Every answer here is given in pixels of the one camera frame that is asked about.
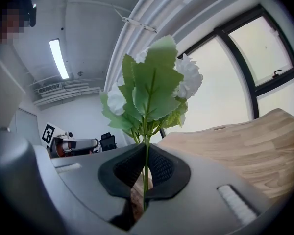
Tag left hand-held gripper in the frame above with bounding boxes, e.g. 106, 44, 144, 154
40, 122, 100, 159

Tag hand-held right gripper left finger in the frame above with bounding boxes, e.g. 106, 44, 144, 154
34, 142, 147, 235

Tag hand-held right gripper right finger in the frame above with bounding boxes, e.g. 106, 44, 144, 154
132, 143, 272, 235

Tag white flowers with green leaves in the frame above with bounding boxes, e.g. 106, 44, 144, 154
99, 34, 204, 212

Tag wooden table top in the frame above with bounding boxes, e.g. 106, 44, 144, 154
131, 108, 294, 222

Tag person's left hand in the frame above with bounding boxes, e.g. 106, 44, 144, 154
54, 141, 74, 157

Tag black mesh office chair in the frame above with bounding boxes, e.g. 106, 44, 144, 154
99, 132, 118, 153

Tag white ceiling pipes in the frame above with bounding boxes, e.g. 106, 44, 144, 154
33, 81, 101, 107

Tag grey door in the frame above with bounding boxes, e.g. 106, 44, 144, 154
14, 107, 39, 146

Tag long ceiling light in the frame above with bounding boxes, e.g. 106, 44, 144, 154
49, 38, 70, 80

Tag black framed window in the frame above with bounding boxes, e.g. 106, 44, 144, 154
161, 4, 294, 137

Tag person's head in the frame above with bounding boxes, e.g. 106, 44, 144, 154
0, 0, 37, 46

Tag black head-worn camera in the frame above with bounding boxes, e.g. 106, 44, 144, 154
14, 0, 37, 28

